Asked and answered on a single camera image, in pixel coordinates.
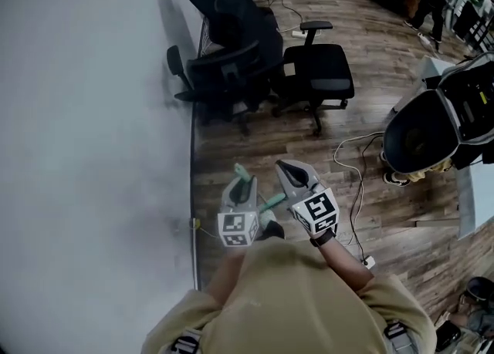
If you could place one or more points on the person's black trousers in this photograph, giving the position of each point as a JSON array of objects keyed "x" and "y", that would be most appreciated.
[{"x": 275, "y": 231}]

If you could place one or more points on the black equipment rack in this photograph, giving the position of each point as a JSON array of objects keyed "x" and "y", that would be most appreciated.
[{"x": 474, "y": 24}]

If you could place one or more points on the white power strip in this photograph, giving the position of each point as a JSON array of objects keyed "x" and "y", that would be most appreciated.
[{"x": 299, "y": 34}]

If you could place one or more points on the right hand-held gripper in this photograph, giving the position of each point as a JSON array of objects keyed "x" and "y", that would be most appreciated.
[{"x": 318, "y": 210}]

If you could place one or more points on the yellow plug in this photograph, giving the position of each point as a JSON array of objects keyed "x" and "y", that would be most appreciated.
[{"x": 197, "y": 223}]

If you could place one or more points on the person's left forearm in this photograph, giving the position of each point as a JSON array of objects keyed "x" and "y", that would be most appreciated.
[{"x": 227, "y": 271}]

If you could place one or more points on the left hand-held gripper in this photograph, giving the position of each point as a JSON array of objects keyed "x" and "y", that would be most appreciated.
[{"x": 233, "y": 227}]

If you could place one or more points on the black office chair square seat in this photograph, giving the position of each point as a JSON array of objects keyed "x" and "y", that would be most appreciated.
[{"x": 316, "y": 71}]

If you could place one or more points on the black mesh office chair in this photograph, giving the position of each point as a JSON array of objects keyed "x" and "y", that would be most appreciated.
[{"x": 227, "y": 82}]

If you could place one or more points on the person's olive shirt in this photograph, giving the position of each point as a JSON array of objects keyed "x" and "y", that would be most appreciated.
[{"x": 301, "y": 306}]

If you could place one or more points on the pale table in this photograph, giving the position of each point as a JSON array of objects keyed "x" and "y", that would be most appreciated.
[{"x": 474, "y": 206}]

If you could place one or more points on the white power adapter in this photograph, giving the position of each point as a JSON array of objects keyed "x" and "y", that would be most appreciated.
[{"x": 368, "y": 261}]

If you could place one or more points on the person's right forearm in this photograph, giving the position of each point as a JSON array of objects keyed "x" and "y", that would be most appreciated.
[{"x": 347, "y": 263}]

